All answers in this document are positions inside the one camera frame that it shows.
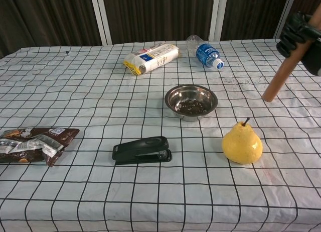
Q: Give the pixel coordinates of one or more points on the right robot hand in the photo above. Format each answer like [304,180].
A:
[293,28]

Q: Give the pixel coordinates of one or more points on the wooden rolling pin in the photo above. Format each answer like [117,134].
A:
[278,76]

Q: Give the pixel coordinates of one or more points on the metal bowl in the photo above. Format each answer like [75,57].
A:
[175,96]

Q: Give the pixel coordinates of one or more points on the dark brown curtain panel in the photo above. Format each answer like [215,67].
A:
[160,16]
[304,1]
[50,16]
[250,13]

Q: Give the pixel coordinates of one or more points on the plastic bottle with blue label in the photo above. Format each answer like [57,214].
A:
[205,53]

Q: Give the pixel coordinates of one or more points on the yellow pear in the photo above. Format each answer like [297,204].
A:
[240,146]

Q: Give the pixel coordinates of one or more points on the white and yellow package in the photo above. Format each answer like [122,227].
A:
[153,57]

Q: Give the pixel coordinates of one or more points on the black stapler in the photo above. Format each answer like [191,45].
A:
[140,145]

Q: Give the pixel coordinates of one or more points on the white grid tablecloth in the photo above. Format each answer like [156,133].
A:
[75,91]

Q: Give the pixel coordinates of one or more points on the brown snack bag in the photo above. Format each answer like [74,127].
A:
[25,144]

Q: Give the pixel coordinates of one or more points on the white frame post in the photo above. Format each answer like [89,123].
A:
[284,16]
[100,16]
[217,16]

